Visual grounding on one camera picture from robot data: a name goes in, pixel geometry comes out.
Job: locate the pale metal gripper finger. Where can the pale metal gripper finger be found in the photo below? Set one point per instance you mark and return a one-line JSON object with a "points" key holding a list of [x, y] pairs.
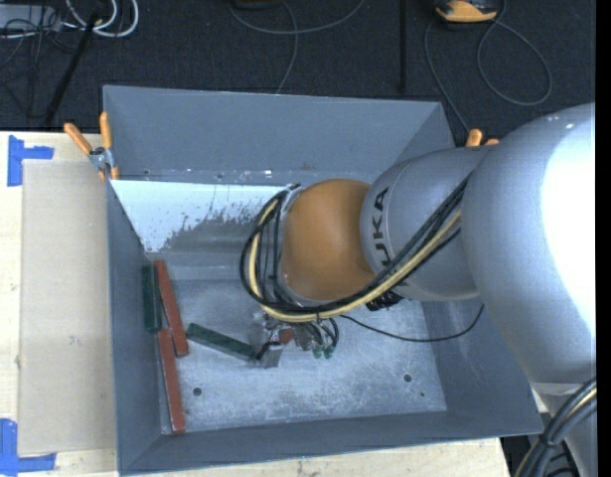
{"points": [[271, 358], [257, 338]]}

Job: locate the red-brown flat block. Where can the red-brown flat block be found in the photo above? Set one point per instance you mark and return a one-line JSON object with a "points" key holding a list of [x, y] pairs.
{"points": [[172, 311], [172, 385]]}

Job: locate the grey metal bin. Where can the grey metal bin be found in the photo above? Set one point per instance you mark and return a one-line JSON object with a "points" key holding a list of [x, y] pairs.
{"points": [[310, 395]]}

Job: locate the pale wood flat board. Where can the pale wood flat board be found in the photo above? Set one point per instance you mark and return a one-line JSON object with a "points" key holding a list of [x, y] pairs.
{"points": [[66, 316]]}

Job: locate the dark green flat block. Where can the dark green flat block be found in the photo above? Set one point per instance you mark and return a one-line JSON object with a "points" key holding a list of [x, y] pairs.
{"points": [[218, 340], [150, 298]]}

